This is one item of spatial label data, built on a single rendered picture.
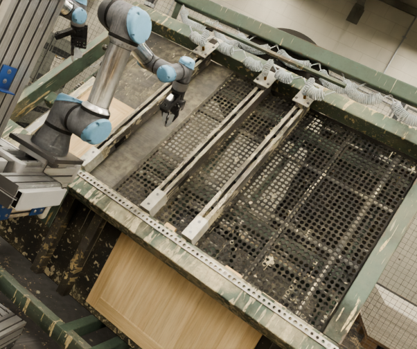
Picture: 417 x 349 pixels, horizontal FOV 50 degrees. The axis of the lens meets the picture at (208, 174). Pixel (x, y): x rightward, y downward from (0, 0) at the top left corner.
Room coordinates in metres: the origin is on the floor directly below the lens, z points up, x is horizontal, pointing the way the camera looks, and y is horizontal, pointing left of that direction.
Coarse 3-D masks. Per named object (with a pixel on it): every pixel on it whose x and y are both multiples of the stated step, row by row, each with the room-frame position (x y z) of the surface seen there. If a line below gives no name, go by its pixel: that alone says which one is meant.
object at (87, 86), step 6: (84, 84) 2.71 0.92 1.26; (90, 84) 2.71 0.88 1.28; (78, 90) 2.68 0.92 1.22; (84, 90) 2.68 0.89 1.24; (72, 96) 2.65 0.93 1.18; (78, 96) 2.66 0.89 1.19; (36, 120) 2.52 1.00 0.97; (42, 120) 2.52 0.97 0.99; (30, 126) 2.49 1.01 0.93; (36, 126) 2.49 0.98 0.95; (30, 132) 2.46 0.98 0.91
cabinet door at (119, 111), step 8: (88, 96) 2.68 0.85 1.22; (112, 104) 2.64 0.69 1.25; (120, 104) 2.64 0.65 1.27; (112, 112) 2.60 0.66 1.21; (120, 112) 2.60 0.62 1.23; (128, 112) 2.59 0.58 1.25; (112, 120) 2.56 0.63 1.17; (120, 120) 2.55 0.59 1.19; (112, 128) 2.51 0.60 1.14; (72, 136) 2.47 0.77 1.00; (72, 144) 2.44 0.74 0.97; (80, 144) 2.44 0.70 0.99; (88, 144) 2.44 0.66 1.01; (72, 152) 2.40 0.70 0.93; (80, 152) 2.40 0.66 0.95
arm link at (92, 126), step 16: (112, 16) 1.65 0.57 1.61; (128, 16) 1.62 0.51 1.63; (144, 16) 1.65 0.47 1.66; (112, 32) 1.65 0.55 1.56; (128, 32) 1.62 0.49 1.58; (144, 32) 1.67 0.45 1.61; (112, 48) 1.66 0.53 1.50; (128, 48) 1.67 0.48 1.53; (112, 64) 1.67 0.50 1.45; (96, 80) 1.68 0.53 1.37; (112, 80) 1.68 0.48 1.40; (96, 96) 1.68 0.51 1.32; (112, 96) 1.72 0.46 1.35; (80, 112) 1.69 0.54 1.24; (96, 112) 1.68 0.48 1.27; (80, 128) 1.68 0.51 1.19; (96, 128) 1.67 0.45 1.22
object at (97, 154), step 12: (204, 36) 2.75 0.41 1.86; (204, 48) 2.83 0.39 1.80; (204, 60) 2.83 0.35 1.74; (168, 84) 2.68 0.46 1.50; (156, 96) 2.61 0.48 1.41; (144, 108) 2.57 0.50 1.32; (156, 108) 2.60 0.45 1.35; (132, 120) 2.48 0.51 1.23; (144, 120) 2.56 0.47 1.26; (120, 132) 2.42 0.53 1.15; (132, 132) 2.51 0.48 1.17; (96, 144) 2.37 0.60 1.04; (108, 144) 2.37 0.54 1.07; (120, 144) 2.46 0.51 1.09; (84, 156) 2.31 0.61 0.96; (96, 156) 2.32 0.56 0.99; (84, 168) 2.29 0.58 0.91
